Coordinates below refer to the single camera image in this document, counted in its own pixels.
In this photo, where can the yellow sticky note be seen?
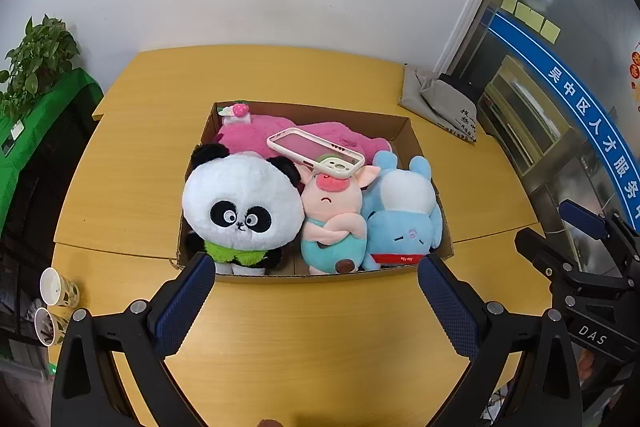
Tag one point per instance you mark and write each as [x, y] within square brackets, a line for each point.
[523, 12]
[509, 4]
[536, 20]
[550, 31]

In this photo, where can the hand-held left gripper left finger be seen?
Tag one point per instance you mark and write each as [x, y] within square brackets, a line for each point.
[185, 302]

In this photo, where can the pink bear plush toy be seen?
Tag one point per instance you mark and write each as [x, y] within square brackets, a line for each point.
[255, 132]

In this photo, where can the pink pig plush toy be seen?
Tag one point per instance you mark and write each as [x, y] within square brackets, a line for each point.
[330, 227]

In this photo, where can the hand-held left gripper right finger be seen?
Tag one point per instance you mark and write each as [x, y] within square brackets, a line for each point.
[447, 302]

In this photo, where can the light blue plush toy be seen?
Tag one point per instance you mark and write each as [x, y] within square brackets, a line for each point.
[400, 217]

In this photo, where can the large potted green plant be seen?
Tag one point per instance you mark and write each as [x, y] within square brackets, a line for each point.
[40, 52]

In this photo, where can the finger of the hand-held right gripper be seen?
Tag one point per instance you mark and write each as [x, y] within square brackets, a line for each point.
[582, 219]
[537, 249]

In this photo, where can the blue banner strip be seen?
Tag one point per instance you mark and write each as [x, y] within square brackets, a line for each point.
[575, 87]

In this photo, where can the panda plush toy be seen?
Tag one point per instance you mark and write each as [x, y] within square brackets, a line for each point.
[240, 197]

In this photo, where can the wooden desktop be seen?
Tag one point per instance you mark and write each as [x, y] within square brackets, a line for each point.
[150, 107]

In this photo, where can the green tablecloth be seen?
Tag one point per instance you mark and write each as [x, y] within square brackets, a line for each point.
[50, 107]

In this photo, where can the white phone case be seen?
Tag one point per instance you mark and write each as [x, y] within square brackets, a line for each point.
[345, 167]

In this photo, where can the printed paper cup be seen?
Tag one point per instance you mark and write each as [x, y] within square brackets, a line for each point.
[50, 328]
[60, 288]

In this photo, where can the grey cloth bag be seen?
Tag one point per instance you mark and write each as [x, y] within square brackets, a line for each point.
[425, 97]

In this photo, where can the red window sticker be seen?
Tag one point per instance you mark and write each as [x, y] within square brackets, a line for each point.
[635, 72]

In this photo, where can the cardboard box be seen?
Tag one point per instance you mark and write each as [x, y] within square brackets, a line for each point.
[310, 114]

